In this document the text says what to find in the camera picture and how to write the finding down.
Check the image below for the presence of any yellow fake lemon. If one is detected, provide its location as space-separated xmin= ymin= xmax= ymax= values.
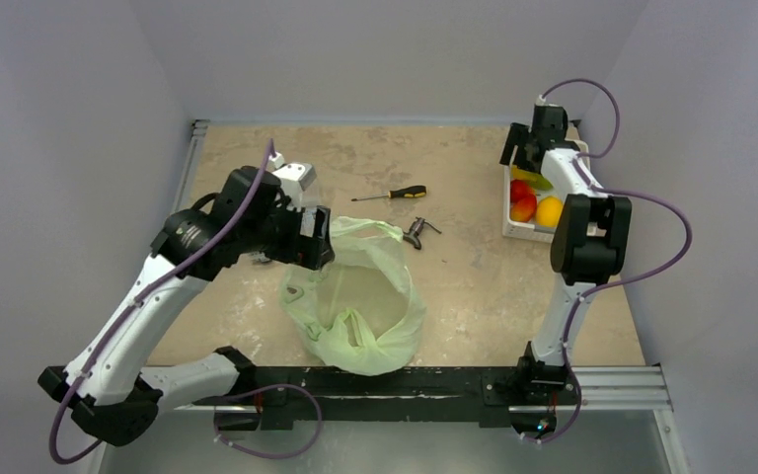
xmin=534 ymin=196 xmax=564 ymax=228

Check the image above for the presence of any green plastic bag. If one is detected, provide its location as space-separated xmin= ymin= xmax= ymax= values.
xmin=278 ymin=216 xmax=427 ymax=376

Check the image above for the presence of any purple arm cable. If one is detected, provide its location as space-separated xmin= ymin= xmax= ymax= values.
xmin=48 ymin=138 xmax=277 ymax=466
xmin=541 ymin=78 xmax=694 ymax=367

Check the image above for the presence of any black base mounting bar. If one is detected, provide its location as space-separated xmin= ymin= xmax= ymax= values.
xmin=199 ymin=366 xmax=578 ymax=432

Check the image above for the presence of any grey metal faucet tap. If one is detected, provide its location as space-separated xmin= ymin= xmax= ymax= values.
xmin=403 ymin=217 xmax=442 ymax=250

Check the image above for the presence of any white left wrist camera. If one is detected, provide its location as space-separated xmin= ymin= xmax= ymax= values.
xmin=266 ymin=152 xmax=318 ymax=209

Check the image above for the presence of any red fake fruit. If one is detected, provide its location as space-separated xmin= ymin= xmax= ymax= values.
xmin=508 ymin=195 xmax=537 ymax=223

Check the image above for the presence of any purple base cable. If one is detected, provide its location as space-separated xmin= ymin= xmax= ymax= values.
xmin=211 ymin=383 xmax=324 ymax=460

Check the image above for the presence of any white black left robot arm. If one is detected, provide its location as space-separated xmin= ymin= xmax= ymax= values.
xmin=38 ymin=163 xmax=335 ymax=446

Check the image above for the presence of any red fake pear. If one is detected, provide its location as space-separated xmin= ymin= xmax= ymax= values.
xmin=509 ymin=180 xmax=535 ymax=203

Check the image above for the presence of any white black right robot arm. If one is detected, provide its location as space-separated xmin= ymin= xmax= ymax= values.
xmin=500 ymin=99 xmax=632 ymax=402

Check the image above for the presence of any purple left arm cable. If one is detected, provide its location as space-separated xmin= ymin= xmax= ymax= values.
xmin=48 ymin=138 xmax=277 ymax=466

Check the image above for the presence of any green fake apple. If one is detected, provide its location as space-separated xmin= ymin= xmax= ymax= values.
xmin=522 ymin=173 xmax=554 ymax=192

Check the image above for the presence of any clear plastic screw box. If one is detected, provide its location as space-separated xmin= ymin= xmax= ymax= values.
xmin=249 ymin=175 xmax=322 ymax=265

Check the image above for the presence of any yellow black screwdriver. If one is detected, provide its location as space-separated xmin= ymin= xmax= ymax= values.
xmin=351 ymin=185 xmax=427 ymax=201

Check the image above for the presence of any yellow fake banana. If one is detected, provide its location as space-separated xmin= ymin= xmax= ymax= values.
xmin=510 ymin=166 xmax=541 ymax=183

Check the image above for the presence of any white plastic basket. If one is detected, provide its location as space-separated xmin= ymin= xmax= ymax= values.
xmin=501 ymin=139 xmax=589 ymax=244

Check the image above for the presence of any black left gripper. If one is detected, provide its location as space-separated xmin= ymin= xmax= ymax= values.
xmin=241 ymin=195 xmax=334 ymax=269

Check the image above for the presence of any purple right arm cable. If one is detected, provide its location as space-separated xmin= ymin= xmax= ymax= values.
xmin=541 ymin=78 xmax=694 ymax=367

